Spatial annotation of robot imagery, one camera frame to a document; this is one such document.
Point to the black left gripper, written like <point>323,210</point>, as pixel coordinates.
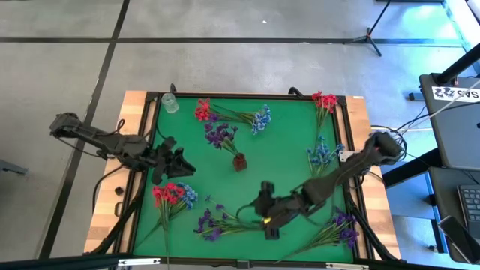
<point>159,165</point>

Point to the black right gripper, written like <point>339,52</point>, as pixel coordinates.
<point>281,210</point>

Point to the blue artificial flower bunch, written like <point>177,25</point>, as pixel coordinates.
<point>261,120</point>
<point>322,153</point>
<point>189,195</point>

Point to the red artificial flower bunch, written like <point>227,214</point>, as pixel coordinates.
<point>202,110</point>
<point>326,102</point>
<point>167,194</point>

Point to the purple artificial flower bunch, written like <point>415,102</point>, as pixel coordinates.
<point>206,221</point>
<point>347,232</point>
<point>217,137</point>

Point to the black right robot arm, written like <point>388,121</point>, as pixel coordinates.
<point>337,176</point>

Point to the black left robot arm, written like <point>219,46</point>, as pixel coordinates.
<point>112,142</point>

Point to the red glass vase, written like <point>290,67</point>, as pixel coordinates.
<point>240,163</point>

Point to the clear glass vase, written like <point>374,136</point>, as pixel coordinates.
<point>170,102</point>

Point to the green table mat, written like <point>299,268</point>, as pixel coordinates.
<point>270,157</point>

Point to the small black knob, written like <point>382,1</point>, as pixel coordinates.
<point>119,190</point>

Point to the black desk base beam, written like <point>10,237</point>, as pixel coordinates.
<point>408,168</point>

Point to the grey floor object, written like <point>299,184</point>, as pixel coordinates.
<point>11,167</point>

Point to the black desk top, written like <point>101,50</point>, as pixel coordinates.
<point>444,195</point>

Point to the black smartphone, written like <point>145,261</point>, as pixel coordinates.
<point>455,234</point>

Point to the black keyboard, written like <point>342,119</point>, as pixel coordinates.
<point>470,204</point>

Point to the black tripod stand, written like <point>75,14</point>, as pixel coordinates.
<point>369,37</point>

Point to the grey desk top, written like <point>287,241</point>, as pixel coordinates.
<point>457,131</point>

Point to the white printed label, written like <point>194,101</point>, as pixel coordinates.
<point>450,93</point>

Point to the black pole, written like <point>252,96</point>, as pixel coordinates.
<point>459,63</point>

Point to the black aluminium table frame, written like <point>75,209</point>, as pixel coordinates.
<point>206,263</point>

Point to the small white bracket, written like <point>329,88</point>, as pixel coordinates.
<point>345,156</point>

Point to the silver metal bracket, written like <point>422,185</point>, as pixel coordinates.
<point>138,261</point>
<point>347,266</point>

